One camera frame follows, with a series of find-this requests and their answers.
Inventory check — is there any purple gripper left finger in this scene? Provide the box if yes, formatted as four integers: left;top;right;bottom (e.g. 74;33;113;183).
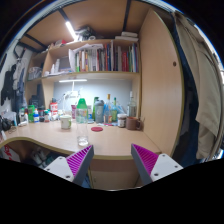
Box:
45;145;94;186

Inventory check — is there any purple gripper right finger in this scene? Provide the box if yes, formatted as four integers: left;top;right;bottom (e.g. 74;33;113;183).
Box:
131;144;182;185

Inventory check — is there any clear drinking glass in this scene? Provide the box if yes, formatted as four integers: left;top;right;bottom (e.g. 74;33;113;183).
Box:
76;118;89;146

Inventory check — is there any green cap plastic bottle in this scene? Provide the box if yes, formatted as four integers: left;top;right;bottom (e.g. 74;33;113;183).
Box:
76;98;88;124

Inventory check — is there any red round coaster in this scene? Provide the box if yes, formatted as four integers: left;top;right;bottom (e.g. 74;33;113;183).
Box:
91;127;103;132

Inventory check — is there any brown ceramic mug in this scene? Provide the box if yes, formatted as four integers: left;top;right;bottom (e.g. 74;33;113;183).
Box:
126;117;141;130

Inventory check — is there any white ceramic cup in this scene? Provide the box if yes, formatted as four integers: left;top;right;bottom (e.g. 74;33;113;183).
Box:
60;115;71;130

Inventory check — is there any dark jar white lid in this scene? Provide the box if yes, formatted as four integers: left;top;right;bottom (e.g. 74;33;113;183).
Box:
117;114;127;128

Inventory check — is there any clear glass bottle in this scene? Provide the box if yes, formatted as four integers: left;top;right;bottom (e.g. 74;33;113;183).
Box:
127;93;137;117

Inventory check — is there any green glass bottle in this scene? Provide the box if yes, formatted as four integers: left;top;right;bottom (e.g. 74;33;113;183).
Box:
111;97;117;122

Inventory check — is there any white blue small bottle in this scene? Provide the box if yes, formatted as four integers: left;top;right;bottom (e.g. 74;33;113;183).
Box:
33;108;39;123

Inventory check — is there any red white canister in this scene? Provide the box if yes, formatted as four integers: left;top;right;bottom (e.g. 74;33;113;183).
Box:
50;102;58;116

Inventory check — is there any grey shaker bottle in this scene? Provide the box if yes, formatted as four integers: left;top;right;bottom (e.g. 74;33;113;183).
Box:
95;100;104;123

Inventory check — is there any blue glass bottle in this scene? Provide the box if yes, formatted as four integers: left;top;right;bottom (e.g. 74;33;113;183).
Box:
104;94;112;124

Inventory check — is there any white desk lamp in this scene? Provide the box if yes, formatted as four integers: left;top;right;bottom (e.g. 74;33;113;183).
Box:
59;79;86;109

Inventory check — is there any green container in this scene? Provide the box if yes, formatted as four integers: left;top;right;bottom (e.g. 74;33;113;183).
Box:
28;105;35;123

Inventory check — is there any beige hanging coat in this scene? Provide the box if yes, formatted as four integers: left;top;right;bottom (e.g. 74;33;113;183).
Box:
173;11;224;159

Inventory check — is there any row of books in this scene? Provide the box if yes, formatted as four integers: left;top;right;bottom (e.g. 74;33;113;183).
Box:
68;40;139;73

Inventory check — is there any ceiling light strip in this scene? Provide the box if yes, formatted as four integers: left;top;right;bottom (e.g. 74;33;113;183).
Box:
65;21;78;41

